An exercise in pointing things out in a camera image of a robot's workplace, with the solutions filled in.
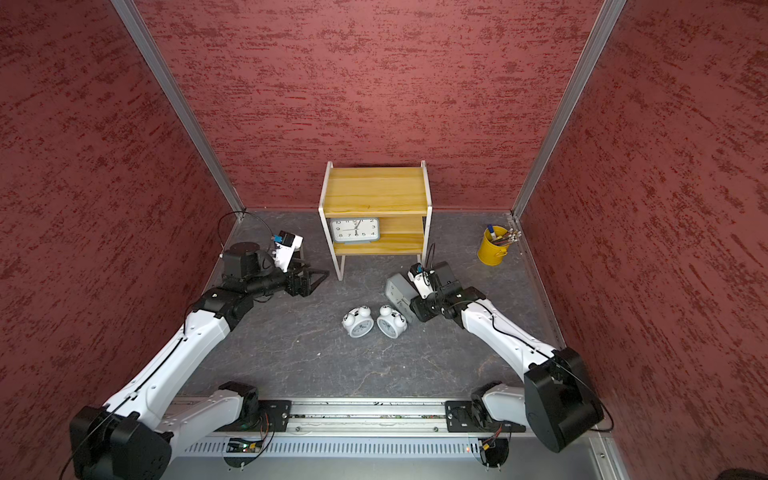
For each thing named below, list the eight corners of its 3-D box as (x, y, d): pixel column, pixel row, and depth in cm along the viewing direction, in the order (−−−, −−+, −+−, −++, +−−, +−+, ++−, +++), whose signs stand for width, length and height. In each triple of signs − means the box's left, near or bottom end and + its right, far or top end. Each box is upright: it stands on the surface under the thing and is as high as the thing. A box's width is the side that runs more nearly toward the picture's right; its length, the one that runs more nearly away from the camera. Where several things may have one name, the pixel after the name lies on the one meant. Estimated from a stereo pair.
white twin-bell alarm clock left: (353, 342, 88) (349, 330, 80) (345, 329, 91) (341, 315, 83) (375, 328, 91) (373, 315, 83) (366, 315, 94) (364, 301, 86)
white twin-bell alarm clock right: (376, 329, 91) (375, 316, 83) (385, 317, 93) (384, 303, 86) (396, 342, 88) (397, 330, 81) (405, 329, 91) (406, 317, 83)
